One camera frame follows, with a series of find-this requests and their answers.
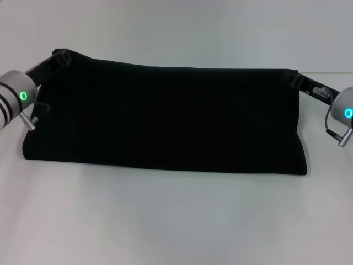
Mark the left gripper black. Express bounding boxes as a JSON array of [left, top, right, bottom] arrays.
[[25, 49, 72, 89]]

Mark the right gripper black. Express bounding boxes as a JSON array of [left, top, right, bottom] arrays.
[[285, 71, 342, 105]]

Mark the black shirt with FREE print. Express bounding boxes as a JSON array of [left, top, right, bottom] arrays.
[[22, 49, 308, 177]]

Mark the silver plug on right arm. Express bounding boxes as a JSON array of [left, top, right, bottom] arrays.
[[336, 128, 353, 147]]

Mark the silver plug on left arm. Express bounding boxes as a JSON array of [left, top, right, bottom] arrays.
[[18, 112, 39, 130]]

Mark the red and black cable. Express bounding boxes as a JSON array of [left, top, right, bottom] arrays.
[[31, 101, 52, 113]]

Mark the grey cable on right arm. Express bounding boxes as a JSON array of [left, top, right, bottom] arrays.
[[324, 104, 343, 137]]

